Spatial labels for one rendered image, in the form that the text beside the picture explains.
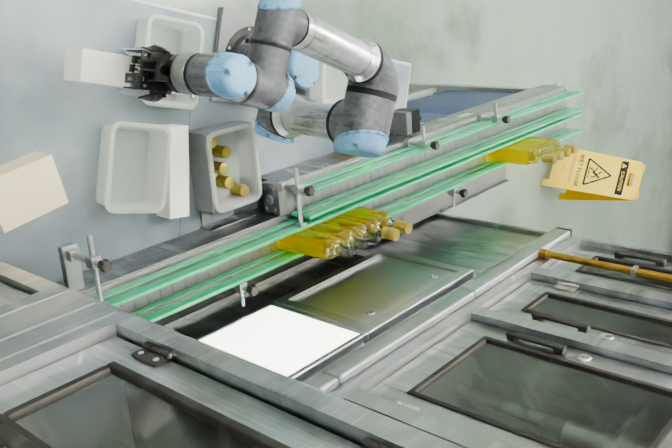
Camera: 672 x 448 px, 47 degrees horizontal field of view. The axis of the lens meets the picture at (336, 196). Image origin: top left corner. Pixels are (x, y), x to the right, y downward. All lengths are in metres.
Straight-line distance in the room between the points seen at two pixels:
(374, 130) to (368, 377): 0.55
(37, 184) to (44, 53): 0.30
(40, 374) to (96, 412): 0.15
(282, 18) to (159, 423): 0.73
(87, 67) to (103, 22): 0.46
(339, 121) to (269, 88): 0.38
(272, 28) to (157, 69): 0.21
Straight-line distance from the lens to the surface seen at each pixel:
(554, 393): 1.75
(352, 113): 1.70
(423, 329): 1.94
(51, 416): 1.08
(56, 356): 1.21
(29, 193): 1.82
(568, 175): 5.46
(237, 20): 2.20
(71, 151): 1.95
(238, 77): 1.31
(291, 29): 1.41
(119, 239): 2.05
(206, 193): 2.12
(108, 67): 1.56
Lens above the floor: 2.44
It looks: 41 degrees down
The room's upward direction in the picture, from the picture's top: 100 degrees clockwise
